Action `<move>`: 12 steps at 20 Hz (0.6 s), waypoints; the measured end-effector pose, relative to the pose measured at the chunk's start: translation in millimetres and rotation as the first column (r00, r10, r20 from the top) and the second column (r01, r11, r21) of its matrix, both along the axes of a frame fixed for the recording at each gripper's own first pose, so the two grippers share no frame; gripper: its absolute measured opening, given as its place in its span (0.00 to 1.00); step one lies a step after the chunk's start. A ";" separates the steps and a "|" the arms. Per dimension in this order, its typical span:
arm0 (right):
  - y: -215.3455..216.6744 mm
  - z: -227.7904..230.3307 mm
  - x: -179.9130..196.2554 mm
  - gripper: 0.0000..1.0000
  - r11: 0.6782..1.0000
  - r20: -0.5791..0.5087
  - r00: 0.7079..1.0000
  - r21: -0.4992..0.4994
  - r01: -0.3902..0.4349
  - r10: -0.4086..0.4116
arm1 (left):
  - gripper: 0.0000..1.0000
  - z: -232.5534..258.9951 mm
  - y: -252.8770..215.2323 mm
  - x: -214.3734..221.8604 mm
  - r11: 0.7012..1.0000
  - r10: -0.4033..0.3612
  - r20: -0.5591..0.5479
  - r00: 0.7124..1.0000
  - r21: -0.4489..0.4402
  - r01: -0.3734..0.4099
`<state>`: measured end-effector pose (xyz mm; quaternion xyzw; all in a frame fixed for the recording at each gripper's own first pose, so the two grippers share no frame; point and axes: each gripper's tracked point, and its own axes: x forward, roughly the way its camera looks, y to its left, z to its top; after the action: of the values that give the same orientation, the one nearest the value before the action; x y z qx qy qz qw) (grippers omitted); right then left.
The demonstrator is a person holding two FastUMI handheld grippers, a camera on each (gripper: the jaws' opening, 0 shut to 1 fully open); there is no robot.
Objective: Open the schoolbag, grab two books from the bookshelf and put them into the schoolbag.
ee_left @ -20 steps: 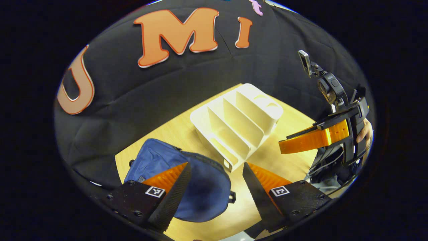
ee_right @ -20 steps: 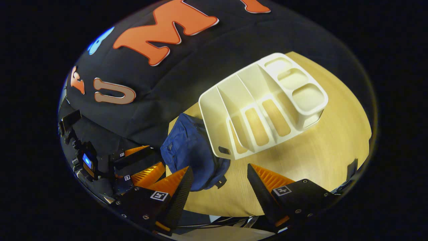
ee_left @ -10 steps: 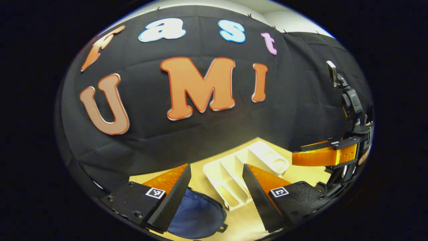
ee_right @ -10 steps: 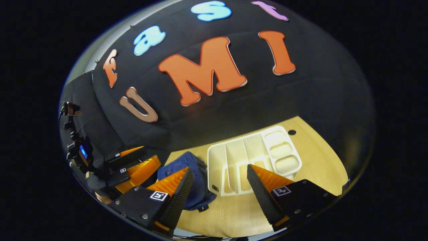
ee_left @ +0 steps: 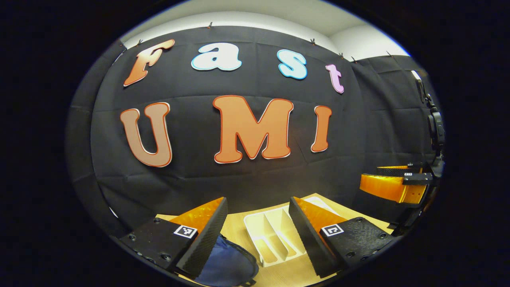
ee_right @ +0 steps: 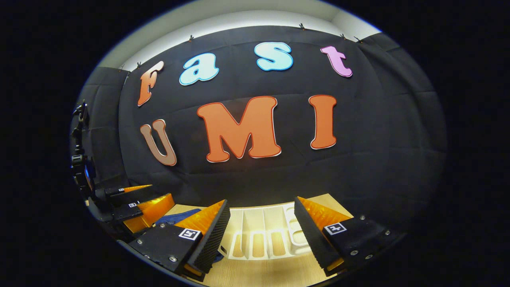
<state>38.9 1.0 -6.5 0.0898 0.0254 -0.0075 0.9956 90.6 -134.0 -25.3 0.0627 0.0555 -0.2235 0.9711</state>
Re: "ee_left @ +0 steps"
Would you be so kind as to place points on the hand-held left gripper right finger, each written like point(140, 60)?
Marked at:
point(310, 243)

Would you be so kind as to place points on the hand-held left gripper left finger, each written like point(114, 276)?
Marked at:
point(203, 243)

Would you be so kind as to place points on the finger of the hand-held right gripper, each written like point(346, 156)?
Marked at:
point(382, 187)
point(398, 169)

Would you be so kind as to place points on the blue schoolbag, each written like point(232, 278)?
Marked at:
point(227, 263)

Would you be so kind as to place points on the white bookshelf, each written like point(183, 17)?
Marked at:
point(271, 235)

